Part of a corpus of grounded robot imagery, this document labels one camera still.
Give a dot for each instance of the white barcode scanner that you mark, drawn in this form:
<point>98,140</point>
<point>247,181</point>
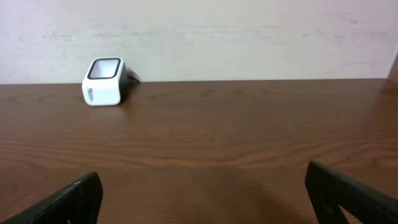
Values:
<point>105,83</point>

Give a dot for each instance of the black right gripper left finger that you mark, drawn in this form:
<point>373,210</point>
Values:
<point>77,203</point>

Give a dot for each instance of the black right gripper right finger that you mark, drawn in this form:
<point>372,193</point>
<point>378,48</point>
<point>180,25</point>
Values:
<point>331,192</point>

